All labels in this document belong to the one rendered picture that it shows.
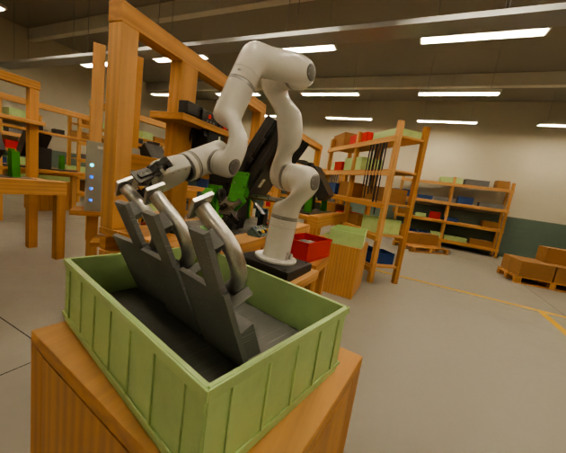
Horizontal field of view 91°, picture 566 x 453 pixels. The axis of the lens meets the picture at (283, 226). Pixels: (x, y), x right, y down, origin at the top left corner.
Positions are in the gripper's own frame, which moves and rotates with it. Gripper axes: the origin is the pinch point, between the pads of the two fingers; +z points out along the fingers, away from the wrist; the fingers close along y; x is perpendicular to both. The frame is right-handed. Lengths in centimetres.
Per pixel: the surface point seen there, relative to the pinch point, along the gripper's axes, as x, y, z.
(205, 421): 44, 21, 25
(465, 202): 345, -212, -891
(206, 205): 20.4, 25.6, 5.8
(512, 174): 371, -96, -994
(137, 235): 10.0, -2.7, 6.5
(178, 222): 16.9, 13.3, 4.9
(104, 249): -21, -92, -12
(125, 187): -0.6, 1.2, 2.5
